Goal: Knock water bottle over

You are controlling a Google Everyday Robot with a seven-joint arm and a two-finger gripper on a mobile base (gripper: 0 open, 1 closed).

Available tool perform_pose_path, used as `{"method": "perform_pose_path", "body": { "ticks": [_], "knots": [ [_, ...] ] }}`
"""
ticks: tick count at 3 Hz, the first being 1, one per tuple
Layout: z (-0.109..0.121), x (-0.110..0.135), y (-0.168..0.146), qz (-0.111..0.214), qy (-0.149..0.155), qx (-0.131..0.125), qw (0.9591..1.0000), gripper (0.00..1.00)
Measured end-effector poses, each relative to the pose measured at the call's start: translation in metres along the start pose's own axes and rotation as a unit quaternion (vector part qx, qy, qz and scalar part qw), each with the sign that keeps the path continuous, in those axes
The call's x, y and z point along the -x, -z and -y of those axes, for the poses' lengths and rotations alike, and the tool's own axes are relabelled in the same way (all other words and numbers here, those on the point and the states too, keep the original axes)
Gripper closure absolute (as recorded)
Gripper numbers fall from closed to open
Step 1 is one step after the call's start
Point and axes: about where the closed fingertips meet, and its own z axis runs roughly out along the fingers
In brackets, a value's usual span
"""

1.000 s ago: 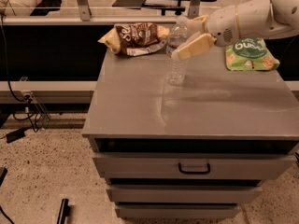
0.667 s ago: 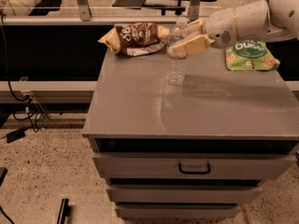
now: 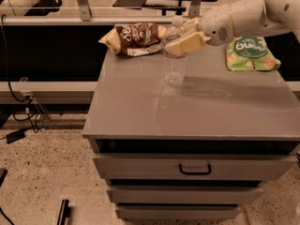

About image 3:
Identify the middle grey drawer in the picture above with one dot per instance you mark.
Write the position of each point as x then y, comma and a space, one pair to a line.
184, 195

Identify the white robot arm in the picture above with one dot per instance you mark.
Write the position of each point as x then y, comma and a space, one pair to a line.
263, 18

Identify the black bar on floor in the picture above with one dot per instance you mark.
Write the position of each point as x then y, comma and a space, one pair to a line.
63, 213

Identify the black power adapter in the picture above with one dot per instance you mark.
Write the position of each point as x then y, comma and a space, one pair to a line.
15, 136

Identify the top grey drawer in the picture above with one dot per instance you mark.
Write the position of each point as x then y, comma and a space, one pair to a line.
192, 167

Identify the bottom grey drawer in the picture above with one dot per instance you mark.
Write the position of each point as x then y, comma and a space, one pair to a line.
177, 212

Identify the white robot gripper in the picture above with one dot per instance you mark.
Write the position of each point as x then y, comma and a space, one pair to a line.
216, 27

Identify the black drawer handle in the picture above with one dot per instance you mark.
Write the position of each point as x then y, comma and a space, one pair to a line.
186, 170

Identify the metal railing frame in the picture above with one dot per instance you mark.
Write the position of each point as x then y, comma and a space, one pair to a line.
96, 12

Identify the brown snack chip bag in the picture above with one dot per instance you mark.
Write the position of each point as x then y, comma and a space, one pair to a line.
136, 39

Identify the green snack bag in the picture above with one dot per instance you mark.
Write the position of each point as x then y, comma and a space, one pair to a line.
249, 53

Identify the grey drawer cabinet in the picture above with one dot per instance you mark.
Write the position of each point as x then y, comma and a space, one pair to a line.
214, 111

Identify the clear plastic water bottle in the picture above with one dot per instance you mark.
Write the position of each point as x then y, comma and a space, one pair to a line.
175, 64

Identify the grey drawer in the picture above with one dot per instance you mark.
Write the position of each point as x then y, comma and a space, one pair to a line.
192, 167
184, 195
177, 212

